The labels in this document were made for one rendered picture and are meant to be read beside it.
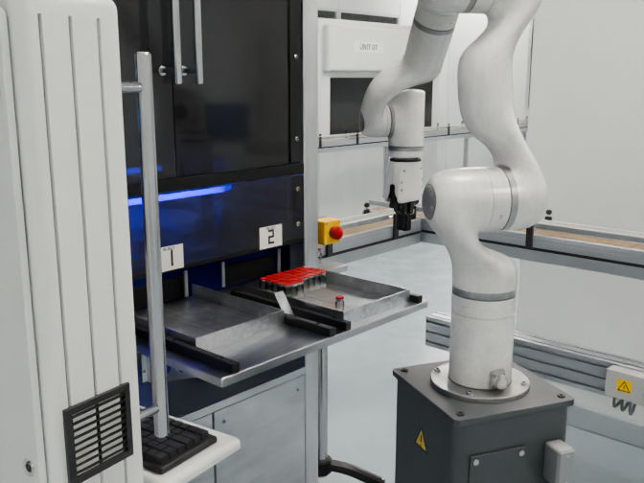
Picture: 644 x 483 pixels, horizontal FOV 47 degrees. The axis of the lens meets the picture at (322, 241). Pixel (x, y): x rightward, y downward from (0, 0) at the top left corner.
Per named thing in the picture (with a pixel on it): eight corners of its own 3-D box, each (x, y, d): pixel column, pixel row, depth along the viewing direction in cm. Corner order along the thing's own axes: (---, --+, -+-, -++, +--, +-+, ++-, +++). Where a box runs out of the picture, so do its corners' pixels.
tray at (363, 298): (245, 298, 195) (244, 285, 194) (312, 279, 214) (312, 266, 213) (343, 326, 173) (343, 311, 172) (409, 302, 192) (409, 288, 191)
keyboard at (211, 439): (11, 417, 143) (10, 405, 143) (71, 392, 155) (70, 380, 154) (161, 475, 122) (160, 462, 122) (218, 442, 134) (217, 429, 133)
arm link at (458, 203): (528, 298, 138) (536, 170, 133) (435, 306, 133) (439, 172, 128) (496, 281, 149) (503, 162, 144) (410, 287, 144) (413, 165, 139)
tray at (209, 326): (106, 319, 178) (105, 305, 177) (193, 296, 197) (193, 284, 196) (195, 354, 156) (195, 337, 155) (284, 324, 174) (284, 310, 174)
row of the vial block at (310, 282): (275, 299, 193) (275, 282, 192) (321, 286, 206) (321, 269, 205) (281, 301, 192) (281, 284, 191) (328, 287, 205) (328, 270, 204)
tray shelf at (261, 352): (88, 332, 175) (87, 324, 174) (295, 275, 225) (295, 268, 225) (221, 387, 143) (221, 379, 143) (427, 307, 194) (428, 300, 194)
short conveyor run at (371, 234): (296, 279, 228) (295, 229, 224) (261, 270, 238) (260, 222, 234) (424, 243, 277) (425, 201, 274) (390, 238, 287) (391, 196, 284)
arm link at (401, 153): (402, 143, 183) (402, 155, 184) (380, 146, 177) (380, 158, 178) (431, 146, 178) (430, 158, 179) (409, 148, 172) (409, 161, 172)
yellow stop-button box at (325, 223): (307, 241, 225) (307, 218, 223) (322, 239, 230) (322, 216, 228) (325, 245, 220) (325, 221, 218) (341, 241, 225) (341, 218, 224)
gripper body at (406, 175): (405, 151, 184) (403, 196, 186) (379, 155, 177) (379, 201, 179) (430, 153, 179) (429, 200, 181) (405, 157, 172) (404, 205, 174)
